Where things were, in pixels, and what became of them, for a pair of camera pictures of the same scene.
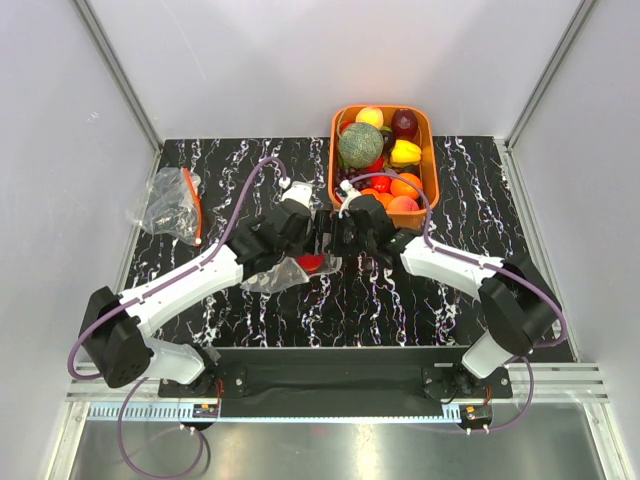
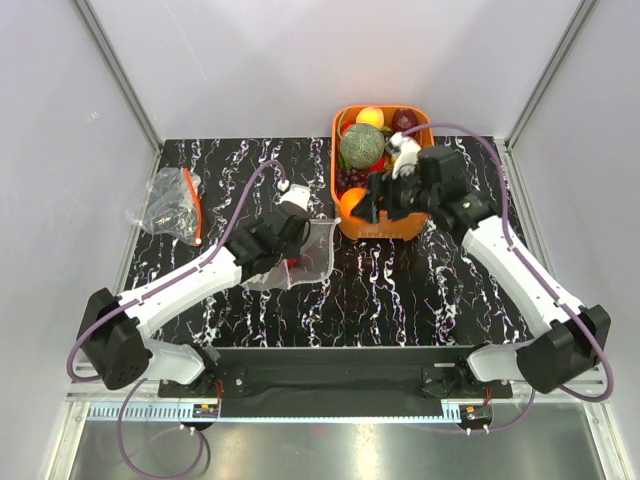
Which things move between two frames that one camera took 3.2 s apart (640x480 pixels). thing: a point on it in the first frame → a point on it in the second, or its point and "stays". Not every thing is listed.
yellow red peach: (370, 115) stays
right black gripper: (330, 223) → (381, 185)
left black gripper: (303, 239) stays
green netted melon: (360, 144) stays
